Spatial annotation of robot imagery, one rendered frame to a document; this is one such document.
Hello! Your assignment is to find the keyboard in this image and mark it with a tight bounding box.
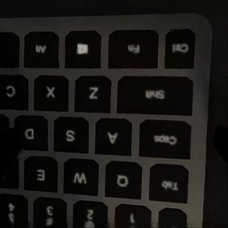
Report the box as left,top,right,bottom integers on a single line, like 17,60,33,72
0,13,212,228

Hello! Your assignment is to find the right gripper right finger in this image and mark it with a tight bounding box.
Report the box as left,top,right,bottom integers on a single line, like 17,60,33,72
213,126,228,165

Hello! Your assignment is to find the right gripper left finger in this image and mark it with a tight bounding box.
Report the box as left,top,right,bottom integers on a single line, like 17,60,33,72
0,126,25,183

